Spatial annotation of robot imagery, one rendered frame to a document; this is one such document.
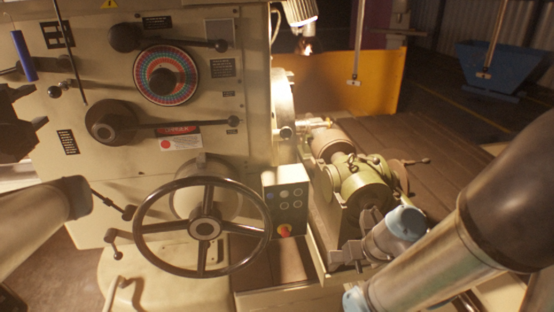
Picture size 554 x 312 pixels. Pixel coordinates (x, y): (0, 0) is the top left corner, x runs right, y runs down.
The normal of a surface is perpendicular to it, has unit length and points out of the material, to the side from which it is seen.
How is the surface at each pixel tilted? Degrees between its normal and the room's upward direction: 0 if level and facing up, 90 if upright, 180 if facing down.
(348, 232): 90
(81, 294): 0
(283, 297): 90
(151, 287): 0
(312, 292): 90
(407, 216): 25
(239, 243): 0
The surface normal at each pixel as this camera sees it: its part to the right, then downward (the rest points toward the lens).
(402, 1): -0.44, 0.43
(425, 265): -0.96, 0.10
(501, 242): -0.79, 0.36
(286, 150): 0.17, 0.31
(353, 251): 0.15, -0.62
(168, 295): -0.02, -0.88
